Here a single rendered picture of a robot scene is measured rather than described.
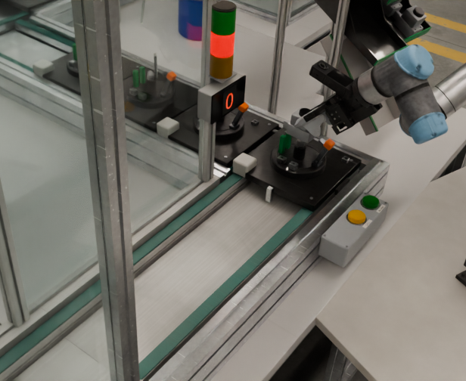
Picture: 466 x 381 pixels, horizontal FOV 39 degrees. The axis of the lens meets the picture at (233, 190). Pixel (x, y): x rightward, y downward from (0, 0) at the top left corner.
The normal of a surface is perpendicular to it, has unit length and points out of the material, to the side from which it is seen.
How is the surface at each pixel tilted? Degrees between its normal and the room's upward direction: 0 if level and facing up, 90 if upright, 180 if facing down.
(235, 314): 0
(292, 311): 0
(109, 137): 90
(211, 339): 0
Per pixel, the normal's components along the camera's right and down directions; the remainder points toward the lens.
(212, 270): 0.05, -0.78
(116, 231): 0.80, 0.40
